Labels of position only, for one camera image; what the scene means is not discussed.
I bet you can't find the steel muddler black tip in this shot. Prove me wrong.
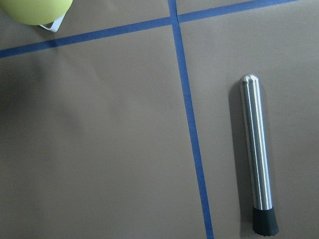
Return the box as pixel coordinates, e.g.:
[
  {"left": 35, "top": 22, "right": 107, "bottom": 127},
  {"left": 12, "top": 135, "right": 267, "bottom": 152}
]
[{"left": 240, "top": 74, "right": 279, "bottom": 237}]

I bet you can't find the white wire cup rack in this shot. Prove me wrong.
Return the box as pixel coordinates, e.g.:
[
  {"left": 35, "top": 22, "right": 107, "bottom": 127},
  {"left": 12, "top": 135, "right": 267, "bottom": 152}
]
[{"left": 39, "top": 13, "right": 66, "bottom": 33}]

